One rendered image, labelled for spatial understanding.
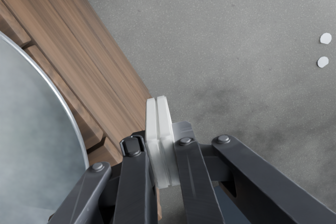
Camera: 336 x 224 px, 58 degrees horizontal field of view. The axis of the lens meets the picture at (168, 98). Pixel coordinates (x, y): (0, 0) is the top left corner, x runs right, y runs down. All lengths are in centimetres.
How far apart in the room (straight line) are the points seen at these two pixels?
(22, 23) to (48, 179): 12
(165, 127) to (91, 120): 11
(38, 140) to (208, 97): 43
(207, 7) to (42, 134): 42
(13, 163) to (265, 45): 50
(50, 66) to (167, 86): 38
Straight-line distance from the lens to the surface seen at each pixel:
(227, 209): 66
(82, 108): 26
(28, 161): 26
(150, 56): 59
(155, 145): 16
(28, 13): 29
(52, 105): 23
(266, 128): 68
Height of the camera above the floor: 58
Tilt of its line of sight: 71 degrees down
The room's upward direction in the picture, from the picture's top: 168 degrees clockwise
